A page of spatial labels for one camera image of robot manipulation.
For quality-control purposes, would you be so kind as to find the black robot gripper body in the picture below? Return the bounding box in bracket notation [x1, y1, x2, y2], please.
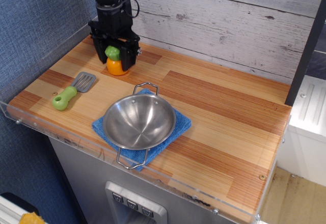
[89, 0, 140, 54]

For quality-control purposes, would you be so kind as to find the green handled grey spatula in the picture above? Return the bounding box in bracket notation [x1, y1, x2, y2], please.
[51, 72, 96, 111]

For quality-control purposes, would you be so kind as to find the black vertical frame post right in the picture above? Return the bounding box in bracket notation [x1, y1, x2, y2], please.
[285, 0, 325, 106]

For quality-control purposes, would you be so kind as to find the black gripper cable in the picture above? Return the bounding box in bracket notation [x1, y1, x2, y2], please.
[123, 0, 141, 19]

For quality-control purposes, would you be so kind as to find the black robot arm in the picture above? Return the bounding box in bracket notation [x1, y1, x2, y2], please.
[88, 0, 141, 71]

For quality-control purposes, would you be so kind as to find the grey cabinet with dispenser panel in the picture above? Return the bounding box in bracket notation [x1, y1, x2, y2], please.
[50, 138, 231, 223]

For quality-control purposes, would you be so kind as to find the yellow object bottom left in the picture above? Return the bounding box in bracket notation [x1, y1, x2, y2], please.
[19, 212, 45, 224]

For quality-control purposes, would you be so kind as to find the orange toy carrot green top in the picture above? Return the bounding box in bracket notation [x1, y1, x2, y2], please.
[104, 45, 127, 76]

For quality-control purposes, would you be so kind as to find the white ribbed appliance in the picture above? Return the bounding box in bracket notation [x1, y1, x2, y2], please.
[277, 75, 325, 186]

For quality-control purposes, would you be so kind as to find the clear acrylic table guard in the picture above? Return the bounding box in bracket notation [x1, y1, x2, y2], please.
[0, 20, 291, 224]

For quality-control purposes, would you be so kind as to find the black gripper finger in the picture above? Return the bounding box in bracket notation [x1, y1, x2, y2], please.
[120, 45, 137, 71]
[92, 37, 110, 64]

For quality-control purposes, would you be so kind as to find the blue folded cloth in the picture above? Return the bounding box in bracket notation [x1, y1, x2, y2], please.
[91, 88, 192, 172]

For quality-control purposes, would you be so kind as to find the stainless steel bowl with handles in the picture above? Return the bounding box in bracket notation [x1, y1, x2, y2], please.
[102, 82, 176, 170]

